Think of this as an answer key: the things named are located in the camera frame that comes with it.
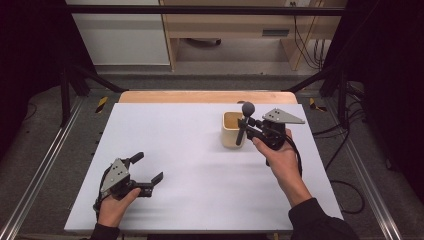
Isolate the wooden table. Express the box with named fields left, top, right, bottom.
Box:
left=118, top=90, right=299, bottom=105

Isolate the wooden desk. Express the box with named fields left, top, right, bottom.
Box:
left=159, top=0, right=348, bottom=72

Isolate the black metal stand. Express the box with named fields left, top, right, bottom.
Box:
left=283, top=63, right=351, bottom=129
left=59, top=63, right=129, bottom=128

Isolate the black wall cable bundle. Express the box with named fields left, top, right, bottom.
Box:
left=289, top=1, right=326, bottom=71

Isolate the beige square cup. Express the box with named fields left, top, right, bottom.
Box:
left=221, top=110, right=248, bottom=150

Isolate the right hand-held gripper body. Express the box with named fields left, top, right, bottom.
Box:
left=256, top=107, right=306, bottom=150

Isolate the white table board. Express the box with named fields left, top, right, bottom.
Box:
left=63, top=102, right=344, bottom=234

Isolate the white cabinet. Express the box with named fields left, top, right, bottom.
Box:
left=65, top=0, right=171, bottom=66

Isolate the person's left hand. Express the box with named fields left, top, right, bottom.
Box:
left=97, top=188, right=142, bottom=229

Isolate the grey desk label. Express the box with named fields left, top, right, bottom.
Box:
left=261, top=29, right=290, bottom=37

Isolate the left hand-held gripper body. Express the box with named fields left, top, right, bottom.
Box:
left=99, top=158, right=154, bottom=202

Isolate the right hand-held gripper cable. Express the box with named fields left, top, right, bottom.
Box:
left=284, top=133, right=304, bottom=178

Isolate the aluminium rail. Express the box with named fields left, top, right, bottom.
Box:
left=0, top=96, right=86, bottom=240
left=324, top=98, right=404, bottom=240

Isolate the black makeup brush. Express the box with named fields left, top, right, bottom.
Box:
left=235, top=101, right=256, bottom=147

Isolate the black horizontal frame bar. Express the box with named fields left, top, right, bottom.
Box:
left=64, top=4, right=348, bottom=17

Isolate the person's right hand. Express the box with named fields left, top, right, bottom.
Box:
left=251, top=129, right=304, bottom=184

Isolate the black curtain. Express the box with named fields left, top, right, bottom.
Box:
left=323, top=0, right=424, bottom=194
left=0, top=0, right=98, bottom=164

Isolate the black floor cable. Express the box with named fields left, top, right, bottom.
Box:
left=311, top=99, right=366, bottom=215

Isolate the yellow black tape strip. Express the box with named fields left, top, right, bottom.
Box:
left=95, top=95, right=110, bottom=114
left=308, top=97, right=328, bottom=113

